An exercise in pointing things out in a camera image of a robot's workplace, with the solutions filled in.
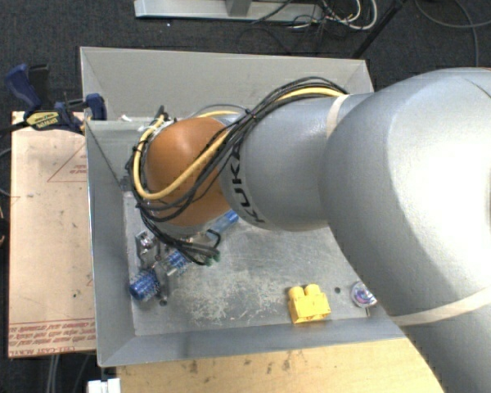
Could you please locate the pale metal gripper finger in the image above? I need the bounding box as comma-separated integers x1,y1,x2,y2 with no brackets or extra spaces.
158,260,182,278
157,273,172,305

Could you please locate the clear plastic bottle blue cap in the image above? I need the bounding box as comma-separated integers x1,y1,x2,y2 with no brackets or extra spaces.
209,210,240,236

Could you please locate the grey metal bin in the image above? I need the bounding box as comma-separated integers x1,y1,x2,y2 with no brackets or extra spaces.
79,46,407,368

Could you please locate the brown cardboard board red print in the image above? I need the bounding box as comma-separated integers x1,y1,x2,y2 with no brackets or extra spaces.
7,111,97,359

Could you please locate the yellow toy brick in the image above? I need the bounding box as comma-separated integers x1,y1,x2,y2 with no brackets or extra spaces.
286,283,332,325

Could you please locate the clear round glass thing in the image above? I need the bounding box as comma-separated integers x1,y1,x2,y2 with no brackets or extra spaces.
349,281,378,309

